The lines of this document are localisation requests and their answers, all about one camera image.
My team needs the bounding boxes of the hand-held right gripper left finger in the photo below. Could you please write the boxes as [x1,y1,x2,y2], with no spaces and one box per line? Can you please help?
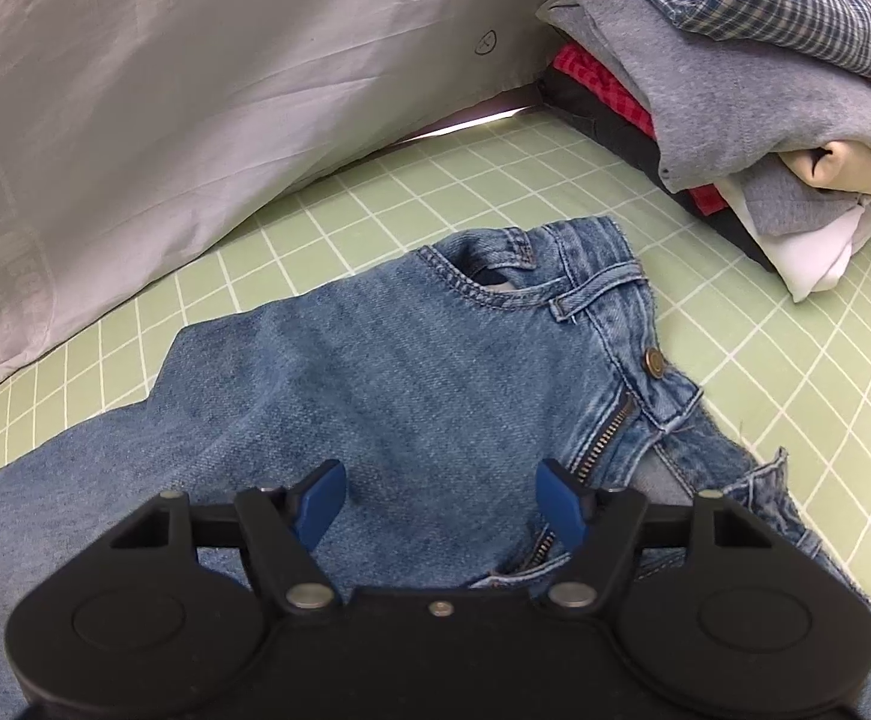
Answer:
[109,459,348,610]

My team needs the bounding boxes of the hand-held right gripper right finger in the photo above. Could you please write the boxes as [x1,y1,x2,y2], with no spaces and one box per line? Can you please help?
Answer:
[536,457,800,610]

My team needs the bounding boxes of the blue denim jeans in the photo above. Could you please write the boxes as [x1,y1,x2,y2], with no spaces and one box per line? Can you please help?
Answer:
[0,216,871,720]

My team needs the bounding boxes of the pile of folded clothes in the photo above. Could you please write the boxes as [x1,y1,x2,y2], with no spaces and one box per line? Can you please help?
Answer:
[538,0,871,235]

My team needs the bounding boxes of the white garment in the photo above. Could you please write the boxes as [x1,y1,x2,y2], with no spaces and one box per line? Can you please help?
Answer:
[722,184,871,302]

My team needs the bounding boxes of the black garment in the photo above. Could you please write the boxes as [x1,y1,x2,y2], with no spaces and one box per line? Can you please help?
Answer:
[536,64,782,275]

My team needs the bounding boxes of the grey sheet with carrot print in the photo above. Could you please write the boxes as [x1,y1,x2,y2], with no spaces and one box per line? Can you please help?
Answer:
[0,0,556,432]

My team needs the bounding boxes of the red checked garment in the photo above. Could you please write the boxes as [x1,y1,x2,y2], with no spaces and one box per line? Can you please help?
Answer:
[553,43,729,217]

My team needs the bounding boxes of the cream garment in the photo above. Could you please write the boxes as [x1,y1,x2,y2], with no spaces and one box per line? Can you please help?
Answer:
[779,139,871,196]

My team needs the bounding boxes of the blue plaid shirt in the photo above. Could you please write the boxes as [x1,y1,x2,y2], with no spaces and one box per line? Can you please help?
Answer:
[541,0,871,121]

